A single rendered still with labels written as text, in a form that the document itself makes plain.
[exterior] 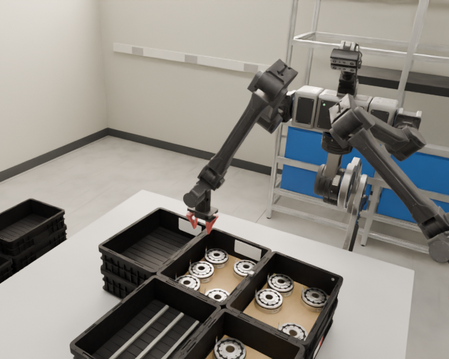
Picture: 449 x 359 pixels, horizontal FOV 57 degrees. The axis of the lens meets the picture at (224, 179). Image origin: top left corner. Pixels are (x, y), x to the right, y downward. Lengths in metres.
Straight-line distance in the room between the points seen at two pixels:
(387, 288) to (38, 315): 1.49
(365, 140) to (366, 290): 0.96
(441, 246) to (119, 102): 4.56
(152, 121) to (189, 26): 1.22
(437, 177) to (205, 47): 2.57
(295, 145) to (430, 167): 0.99
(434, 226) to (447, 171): 2.03
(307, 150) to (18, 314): 2.37
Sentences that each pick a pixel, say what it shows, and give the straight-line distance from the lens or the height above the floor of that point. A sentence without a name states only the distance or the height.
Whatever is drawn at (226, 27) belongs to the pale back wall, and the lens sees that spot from 4.41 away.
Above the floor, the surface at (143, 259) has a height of 0.83.
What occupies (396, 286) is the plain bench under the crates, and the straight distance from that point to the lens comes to 2.12.
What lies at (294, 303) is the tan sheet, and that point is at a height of 0.83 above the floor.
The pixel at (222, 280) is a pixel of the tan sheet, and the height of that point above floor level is 0.83.
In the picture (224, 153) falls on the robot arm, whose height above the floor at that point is 1.40.
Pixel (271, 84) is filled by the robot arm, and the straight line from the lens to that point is 1.30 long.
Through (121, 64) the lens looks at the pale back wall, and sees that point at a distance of 5.19.
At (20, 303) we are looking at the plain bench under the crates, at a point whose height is 0.70.
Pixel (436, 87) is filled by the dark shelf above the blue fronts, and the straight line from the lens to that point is 3.18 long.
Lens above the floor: 1.94
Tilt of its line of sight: 26 degrees down
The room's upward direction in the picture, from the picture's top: 4 degrees clockwise
